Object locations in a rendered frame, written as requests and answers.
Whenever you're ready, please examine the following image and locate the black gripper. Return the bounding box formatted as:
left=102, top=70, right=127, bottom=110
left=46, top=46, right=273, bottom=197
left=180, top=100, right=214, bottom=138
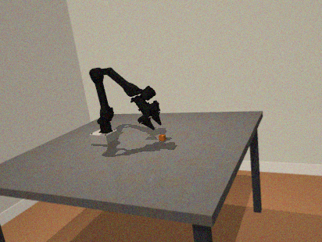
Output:
left=138, top=102, right=162, bottom=130

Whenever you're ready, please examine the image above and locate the orange block with black square mark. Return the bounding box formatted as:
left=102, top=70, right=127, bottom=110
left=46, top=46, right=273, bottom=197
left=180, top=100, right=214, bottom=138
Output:
left=159, top=134, right=166, bottom=141

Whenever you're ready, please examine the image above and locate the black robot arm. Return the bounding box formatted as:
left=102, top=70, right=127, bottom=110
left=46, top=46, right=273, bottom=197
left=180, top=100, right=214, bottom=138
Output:
left=89, top=67, right=159, bottom=133

